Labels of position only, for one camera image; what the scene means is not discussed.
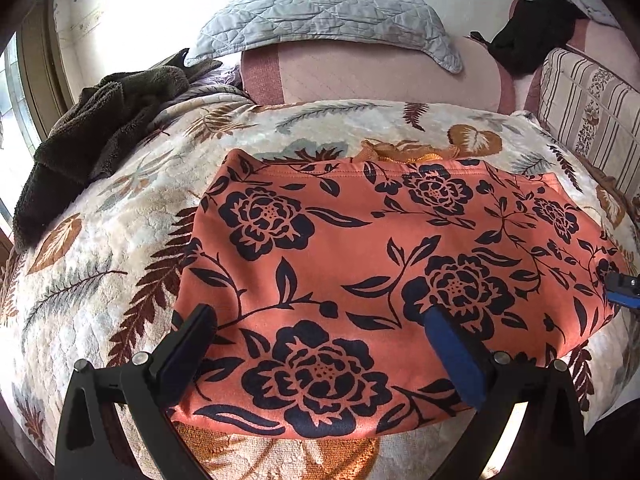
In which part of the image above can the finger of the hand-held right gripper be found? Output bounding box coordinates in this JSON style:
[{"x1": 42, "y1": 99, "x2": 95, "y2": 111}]
[{"x1": 597, "y1": 271, "x2": 640, "y2": 308}]

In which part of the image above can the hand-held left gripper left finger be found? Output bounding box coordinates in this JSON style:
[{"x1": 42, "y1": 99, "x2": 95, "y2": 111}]
[{"x1": 54, "y1": 304, "x2": 218, "y2": 480}]

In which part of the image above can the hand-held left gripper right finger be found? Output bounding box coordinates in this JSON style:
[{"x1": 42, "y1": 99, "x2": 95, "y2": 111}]
[{"x1": 424, "y1": 306, "x2": 588, "y2": 480}]

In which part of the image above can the orange floral garment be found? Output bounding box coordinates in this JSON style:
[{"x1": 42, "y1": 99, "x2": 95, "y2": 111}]
[{"x1": 167, "y1": 139, "x2": 632, "y2": 440}]

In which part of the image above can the leaf print blanket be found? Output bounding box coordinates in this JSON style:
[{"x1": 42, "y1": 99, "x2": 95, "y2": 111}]
[{"x1": 0, "y1": 97, "x2": 640, "y2": 480}]

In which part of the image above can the striped floral sofa cushion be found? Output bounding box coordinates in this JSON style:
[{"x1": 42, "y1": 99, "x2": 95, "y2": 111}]
[{"x1": 537, "y1": 47, "x2": 640, "y2": 211}]

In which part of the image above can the dark brown fleece cloth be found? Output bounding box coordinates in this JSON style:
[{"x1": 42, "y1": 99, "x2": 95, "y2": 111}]
[{"x1": 12, "y1": 49, "x2": 223, "y2": 253}]

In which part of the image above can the black garment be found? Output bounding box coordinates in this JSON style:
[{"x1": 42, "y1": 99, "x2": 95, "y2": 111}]
[{"x1": 487, "y1": 0, "x2": 591, "y2": 77}]

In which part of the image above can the pink pillow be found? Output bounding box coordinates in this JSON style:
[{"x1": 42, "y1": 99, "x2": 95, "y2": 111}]
[{"x1": 240, "y1": 35, "x2": 516, "y2": 113}]

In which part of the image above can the grey quilted pillow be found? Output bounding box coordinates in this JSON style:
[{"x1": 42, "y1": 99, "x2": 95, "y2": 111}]
[{"x1": 184, "y1": 0, "x2": 465, "y2": 75}]

